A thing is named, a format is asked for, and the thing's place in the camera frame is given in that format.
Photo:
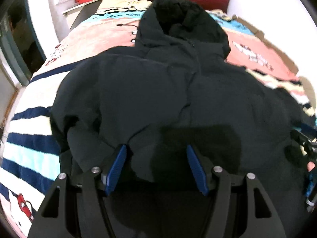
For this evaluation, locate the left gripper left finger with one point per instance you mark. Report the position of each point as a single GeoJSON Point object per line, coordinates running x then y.
{"type": "Point", "coordinates": [74, 206]}

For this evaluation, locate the black hooded jacket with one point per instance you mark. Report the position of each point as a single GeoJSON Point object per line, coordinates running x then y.
{"type": "Point", "coordinates": [172, 89]}

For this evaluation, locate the Hello Kitty striped blanket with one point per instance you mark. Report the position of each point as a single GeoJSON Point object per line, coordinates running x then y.
{"type": "Point", "coordinates": [30, 155]}

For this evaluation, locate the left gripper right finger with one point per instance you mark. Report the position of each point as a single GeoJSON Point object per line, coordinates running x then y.
{"type": "Point", "coordinates": [240, 205]}

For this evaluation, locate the white bedside shelf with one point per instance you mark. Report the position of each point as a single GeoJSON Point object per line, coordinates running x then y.
{"type": "Point", "coordinates": [74, 16]}

